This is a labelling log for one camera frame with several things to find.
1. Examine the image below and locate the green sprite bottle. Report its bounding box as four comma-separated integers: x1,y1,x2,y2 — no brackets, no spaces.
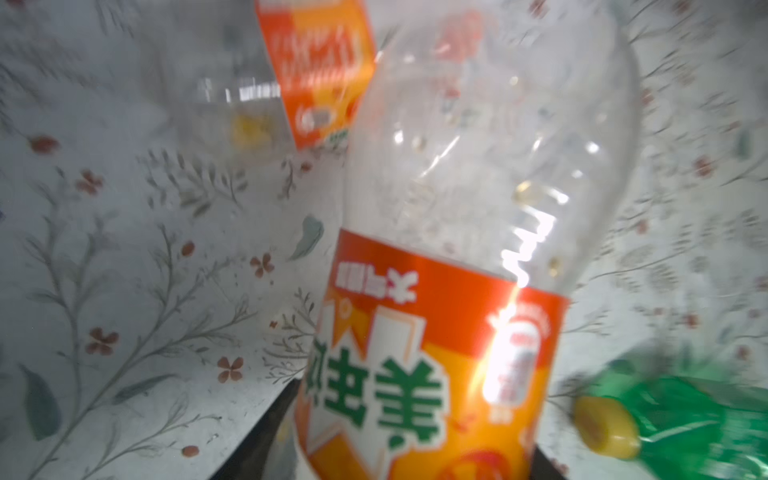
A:
572,354,767,479

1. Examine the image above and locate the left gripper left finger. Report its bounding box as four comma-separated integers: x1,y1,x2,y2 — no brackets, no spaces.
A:
210,380,300,480

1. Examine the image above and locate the orange label clear bottle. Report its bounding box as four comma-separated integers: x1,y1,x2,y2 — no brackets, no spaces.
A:
264,1,641,479

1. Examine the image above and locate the orange cap bottle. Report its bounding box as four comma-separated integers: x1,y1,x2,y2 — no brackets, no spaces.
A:
148,1,377,157

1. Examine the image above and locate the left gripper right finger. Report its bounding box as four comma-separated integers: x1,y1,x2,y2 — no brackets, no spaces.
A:
529,448,566,480

